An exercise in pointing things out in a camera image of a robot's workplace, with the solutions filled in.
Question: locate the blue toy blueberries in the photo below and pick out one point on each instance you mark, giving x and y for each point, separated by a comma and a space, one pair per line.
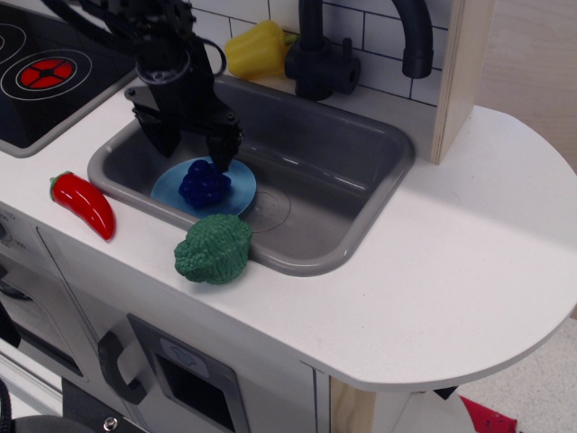
204, 185

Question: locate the black oven door handle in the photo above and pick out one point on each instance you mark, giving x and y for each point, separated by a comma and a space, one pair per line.
109, 350

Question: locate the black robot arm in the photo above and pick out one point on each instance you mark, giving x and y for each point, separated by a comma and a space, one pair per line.
130, 26

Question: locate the black toy stovetop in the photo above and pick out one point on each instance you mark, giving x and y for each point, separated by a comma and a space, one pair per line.
51, 77

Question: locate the wooden side panel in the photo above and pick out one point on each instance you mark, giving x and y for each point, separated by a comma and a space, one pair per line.
468, 35

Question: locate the red cloth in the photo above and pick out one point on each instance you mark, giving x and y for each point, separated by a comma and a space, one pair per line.
486, 420

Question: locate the green toy broccoli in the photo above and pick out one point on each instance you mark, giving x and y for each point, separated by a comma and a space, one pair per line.
215, 250

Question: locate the black toy faucet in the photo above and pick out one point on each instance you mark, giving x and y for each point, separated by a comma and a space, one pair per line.
319, 70

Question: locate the grey sink basin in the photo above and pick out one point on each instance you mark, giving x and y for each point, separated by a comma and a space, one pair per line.
323, 175

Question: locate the red toy chili pepper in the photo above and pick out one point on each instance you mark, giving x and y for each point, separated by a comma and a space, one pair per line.
85, 201

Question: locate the grey oven door panel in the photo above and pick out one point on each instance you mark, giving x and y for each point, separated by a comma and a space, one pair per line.
195, 381

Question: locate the yellow toy bell pepper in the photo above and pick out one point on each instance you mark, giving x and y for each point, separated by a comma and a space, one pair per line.
259, 52

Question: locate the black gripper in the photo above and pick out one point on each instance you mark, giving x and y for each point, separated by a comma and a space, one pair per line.
178, 95

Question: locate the light blue plate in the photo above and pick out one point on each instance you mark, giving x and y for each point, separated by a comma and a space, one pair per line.
241, 195

